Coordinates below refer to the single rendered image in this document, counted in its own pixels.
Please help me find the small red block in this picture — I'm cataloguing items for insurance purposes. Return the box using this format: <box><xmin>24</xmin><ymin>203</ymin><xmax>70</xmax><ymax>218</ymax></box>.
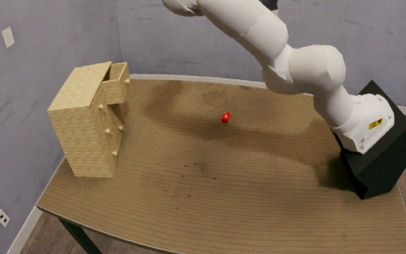
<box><xmin>222</xmin><ymin>112</ymin><xmax>230</xmax><ymax>123</ymax></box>

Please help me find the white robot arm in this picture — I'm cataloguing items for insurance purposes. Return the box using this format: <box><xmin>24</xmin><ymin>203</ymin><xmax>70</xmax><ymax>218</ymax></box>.
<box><xmin>162</xmin><ymin>0</ymin><xmax>394</xmax><ymax>154</ymax></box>

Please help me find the light wood chest of drawers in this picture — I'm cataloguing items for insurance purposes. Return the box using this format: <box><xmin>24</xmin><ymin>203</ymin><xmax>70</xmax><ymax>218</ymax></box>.
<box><xmin>47</xmin><ymin>61</ymin><xmax>114</xmax><ymax>178</ymax></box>

